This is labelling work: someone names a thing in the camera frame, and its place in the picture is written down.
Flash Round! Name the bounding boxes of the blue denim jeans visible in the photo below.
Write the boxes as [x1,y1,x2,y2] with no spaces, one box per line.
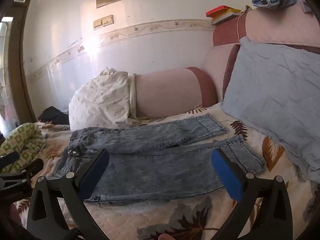
[54,114,266,205]

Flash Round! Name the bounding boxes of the person's right hand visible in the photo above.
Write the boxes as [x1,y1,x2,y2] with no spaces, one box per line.
[158,233,175,240]

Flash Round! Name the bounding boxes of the green white patterned quilt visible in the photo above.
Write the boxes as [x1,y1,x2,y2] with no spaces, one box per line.
[1,123,45,173]

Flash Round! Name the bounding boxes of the black garment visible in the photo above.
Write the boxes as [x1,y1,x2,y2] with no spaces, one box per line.
[37,106,69,125]

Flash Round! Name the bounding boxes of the white patterned pillow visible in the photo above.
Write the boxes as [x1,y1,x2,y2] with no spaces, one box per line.
[69,68,139,131]

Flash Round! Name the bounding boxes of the light blue pillow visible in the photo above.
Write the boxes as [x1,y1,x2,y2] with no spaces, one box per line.
[222,37,319,182]

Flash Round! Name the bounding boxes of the pink cylindrical bolster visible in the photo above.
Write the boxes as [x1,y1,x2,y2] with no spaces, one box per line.
[135,67,219,119]

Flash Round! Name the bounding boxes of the pink padded headboard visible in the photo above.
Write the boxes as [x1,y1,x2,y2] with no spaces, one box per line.
[203,4,319,101]

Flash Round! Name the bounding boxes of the red yellow books stack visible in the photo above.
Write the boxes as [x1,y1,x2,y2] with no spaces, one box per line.
[206,5,243,25]

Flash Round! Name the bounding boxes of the wooden door frame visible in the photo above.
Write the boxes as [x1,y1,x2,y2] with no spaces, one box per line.
[6,0,36,124]

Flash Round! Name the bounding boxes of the wall switch plate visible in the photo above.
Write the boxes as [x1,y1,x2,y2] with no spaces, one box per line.
[93,15,114,29]

